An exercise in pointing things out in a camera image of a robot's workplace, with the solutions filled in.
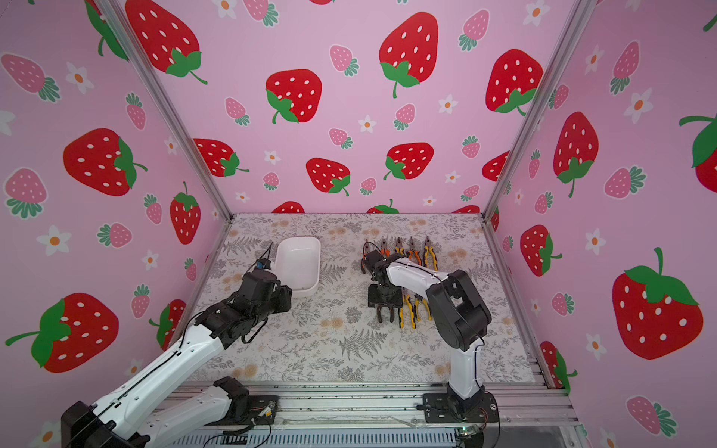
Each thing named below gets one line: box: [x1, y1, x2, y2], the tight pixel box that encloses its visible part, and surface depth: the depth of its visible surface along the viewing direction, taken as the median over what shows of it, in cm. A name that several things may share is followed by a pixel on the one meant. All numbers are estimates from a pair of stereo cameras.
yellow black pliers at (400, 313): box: [397, 294, 417, 330], surface depth 92 cm
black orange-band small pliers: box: [376, 304, 395, 323], surface depth 94 cm
